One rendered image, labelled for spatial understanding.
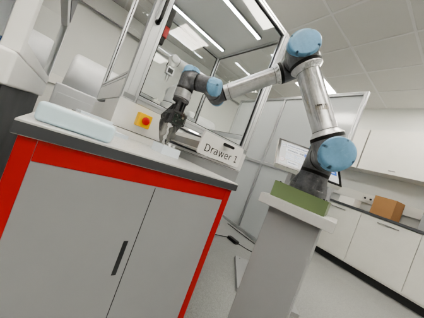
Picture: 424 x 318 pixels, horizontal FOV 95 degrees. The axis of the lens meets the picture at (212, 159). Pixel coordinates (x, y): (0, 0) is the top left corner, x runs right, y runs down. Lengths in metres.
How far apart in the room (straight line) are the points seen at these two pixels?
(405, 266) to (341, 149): 2.85
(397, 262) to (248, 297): 2.75
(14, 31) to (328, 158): 1.04
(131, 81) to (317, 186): 1.00
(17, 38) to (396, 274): 3.78
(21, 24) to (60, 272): 0.70
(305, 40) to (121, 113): 0.87
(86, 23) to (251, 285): 4.40
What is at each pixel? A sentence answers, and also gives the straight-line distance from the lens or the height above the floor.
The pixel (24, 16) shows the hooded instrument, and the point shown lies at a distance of 0.90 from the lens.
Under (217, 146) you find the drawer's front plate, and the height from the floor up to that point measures 0.88.
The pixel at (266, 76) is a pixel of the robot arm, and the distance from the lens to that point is 0.99.
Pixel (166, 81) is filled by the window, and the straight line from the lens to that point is 1.22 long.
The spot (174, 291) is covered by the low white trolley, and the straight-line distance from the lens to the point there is 0.84.
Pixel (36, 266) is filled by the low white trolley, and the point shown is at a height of 0.46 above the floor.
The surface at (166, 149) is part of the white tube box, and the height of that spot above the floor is 0.78.
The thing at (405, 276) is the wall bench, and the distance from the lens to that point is 3.54.
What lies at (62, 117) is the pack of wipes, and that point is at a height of 0.79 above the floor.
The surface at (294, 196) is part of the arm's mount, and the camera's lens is 0.86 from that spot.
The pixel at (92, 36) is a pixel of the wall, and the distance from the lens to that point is 4.49.
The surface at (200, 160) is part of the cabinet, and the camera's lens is 1.35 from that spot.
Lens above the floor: 0.81
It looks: level
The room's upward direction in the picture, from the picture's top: 21 degrees clockwise
